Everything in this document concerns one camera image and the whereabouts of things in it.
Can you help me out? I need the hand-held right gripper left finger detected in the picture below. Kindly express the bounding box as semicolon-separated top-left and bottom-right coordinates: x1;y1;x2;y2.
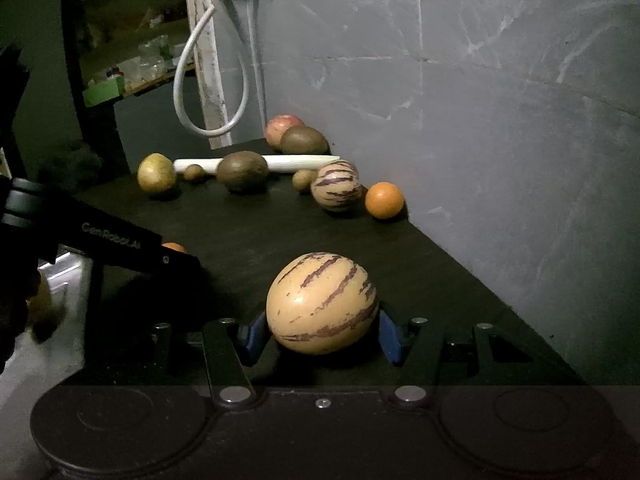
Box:
75;310;268;407

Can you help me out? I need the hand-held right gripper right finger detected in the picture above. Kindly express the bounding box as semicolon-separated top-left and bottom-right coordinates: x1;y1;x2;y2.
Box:
378;308;586;403

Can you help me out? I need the white wooden post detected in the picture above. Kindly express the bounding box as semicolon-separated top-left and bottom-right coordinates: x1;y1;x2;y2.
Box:
184;0;227;150

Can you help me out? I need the thin grey cable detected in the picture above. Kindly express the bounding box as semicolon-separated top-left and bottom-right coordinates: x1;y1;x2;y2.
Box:
244;0;267;128

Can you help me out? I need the large striped pepino melon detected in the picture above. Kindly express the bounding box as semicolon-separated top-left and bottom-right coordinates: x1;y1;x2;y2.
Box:
266;252;379;356

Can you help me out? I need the red apple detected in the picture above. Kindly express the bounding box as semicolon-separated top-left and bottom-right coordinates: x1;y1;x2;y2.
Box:
264;114;306;151

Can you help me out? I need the large brown kiwi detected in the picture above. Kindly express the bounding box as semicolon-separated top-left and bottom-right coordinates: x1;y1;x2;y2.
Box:
216;151;270;193

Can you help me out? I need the thick white cable loop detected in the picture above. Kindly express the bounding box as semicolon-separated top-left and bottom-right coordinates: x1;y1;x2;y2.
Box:
173;0;249;137

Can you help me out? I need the small striped pepino melon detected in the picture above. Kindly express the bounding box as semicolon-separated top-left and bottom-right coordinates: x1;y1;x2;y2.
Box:
310;160;362;212

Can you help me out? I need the green box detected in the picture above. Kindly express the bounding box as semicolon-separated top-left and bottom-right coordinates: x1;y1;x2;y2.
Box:
83;76;125;107

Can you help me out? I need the yellow-green pear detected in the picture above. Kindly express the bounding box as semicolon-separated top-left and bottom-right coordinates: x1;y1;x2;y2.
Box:
137;153;177;195

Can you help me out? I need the white leek stalk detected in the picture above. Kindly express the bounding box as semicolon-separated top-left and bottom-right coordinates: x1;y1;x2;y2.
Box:
173;155;341;174

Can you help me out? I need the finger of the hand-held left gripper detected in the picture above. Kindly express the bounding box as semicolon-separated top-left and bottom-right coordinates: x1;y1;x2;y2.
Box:
150;244;202;278

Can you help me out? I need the medium brown kiwi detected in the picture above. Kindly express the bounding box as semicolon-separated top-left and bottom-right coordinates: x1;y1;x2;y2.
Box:
280;125;329;156

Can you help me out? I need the large orange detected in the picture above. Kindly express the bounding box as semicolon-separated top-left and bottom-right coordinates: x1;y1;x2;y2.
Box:
365;181;405;220

